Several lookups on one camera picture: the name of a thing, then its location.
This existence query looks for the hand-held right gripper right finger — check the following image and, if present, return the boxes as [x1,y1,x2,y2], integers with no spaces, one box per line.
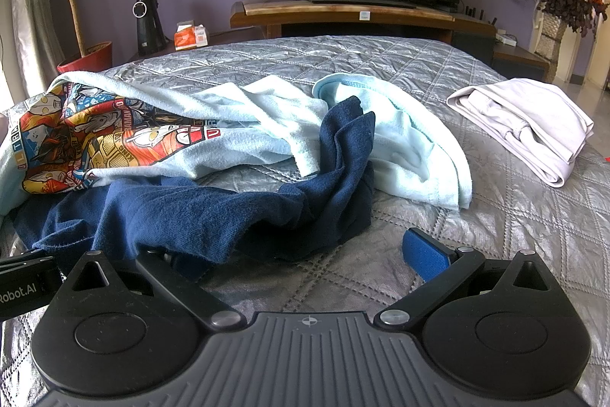
[374,227,560,334]

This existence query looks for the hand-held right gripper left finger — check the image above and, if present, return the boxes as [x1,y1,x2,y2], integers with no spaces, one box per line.
[62,247,246,334]

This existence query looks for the navy blue garment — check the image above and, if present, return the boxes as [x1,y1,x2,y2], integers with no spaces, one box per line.
[14,96,377,281]

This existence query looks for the folded white clothes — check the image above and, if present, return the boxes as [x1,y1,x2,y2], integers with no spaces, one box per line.
[446,78,596,188]

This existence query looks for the plain light blue garment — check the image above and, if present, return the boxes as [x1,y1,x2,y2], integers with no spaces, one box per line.
[312,72,472,211]

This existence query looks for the light blue cartoon printed garment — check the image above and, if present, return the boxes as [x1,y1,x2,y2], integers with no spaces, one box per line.
[0,71,329,217]

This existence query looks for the dark low cabinet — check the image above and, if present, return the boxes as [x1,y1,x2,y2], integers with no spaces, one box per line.
[493,42,551,84]

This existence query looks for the grey quilted bedspread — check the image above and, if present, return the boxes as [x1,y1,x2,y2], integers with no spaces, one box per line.
[0,36,610,407]

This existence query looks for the woven beige vase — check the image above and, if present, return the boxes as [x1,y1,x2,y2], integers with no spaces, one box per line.
[533,11,570,84]

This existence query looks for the orange tissue box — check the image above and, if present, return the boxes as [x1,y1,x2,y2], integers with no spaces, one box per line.
[174,22,209,51]

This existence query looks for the dark low side table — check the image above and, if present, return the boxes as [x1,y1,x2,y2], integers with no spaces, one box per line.
[126,29,268,64]

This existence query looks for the wooden television stand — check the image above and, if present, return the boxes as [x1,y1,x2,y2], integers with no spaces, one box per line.
[230,0,496,55]

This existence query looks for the black countertop appliance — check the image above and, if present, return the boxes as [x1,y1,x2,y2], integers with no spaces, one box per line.
[132,0,167,55]

